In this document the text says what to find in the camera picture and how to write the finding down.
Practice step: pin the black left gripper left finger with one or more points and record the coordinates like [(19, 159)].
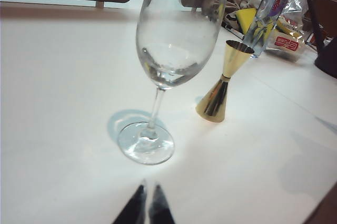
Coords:
[(134, 208)]

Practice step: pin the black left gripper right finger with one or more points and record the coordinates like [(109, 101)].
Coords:
[(160, 208)]

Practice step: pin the gold metal jigger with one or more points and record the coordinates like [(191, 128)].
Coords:
[(216, 103)]

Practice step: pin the clear wine glass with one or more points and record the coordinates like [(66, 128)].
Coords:
[(147, 140)]

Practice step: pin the clear plastic water bottle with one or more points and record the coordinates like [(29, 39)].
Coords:
[(273, 3)]

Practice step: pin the white partition foot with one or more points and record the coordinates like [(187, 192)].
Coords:
[(99, 5)]

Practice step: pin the yellow sponge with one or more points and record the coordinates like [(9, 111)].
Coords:
[(247, 17)]

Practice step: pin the black curved stand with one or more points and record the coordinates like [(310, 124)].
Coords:
[(327, 61)]

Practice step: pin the brown crumpled bag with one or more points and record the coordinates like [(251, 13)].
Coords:
[(242, 0)]

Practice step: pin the orange-brown board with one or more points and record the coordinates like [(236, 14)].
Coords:
[(327, 13)]

